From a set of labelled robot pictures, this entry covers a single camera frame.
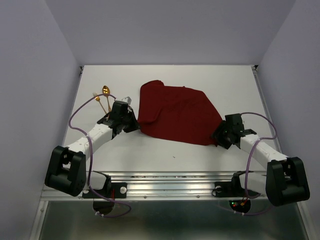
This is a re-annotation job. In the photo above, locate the dark red cloth napkin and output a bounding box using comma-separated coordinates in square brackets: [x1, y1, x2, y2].
[137, 80, 222, 146]

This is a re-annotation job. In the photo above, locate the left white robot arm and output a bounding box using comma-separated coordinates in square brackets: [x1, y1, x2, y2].
[44, 96, 140, 197]

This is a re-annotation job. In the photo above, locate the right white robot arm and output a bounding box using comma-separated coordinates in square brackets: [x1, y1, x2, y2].
[211, 113, 310, 207]

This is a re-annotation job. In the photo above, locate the gold fork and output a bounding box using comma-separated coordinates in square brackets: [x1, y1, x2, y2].
[92, 92, 107, 114]

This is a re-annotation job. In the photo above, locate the gold spoon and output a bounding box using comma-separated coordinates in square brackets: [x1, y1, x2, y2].
[102, 85, 112, 112]

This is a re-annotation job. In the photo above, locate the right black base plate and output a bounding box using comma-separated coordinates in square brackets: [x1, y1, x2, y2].
[211, 180, 246, 198]

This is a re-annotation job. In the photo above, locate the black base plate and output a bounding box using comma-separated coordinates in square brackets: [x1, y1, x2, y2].
[95, 182, 128, 199]
[211, 180, 246, 198]

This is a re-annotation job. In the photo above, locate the aluminium mounting rail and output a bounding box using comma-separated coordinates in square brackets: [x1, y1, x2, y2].
[39, 170, 306, 202]

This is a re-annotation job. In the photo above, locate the right aluminium table edge rail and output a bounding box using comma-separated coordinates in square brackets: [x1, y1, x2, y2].
[251, 65, 282, 152]

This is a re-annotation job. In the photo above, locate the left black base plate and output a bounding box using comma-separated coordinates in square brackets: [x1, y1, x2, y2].
[95, 182, 128, 199]

